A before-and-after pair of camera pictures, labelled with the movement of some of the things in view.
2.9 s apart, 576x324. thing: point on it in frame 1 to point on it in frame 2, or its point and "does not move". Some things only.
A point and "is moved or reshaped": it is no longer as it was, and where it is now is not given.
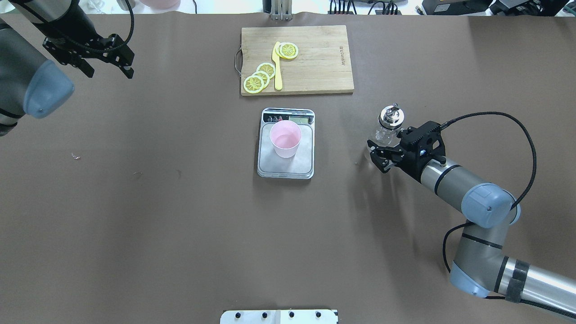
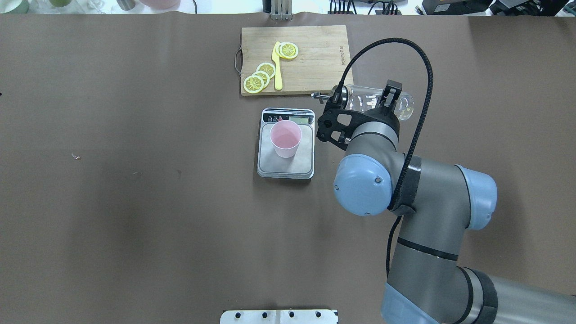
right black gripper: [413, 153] to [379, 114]
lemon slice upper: [267, 68] does not move
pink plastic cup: [285, 135] does not move
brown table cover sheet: [140, 202] does not move
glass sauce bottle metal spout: [391, 116] is moved or reshaped
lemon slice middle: [264, 77] does not move
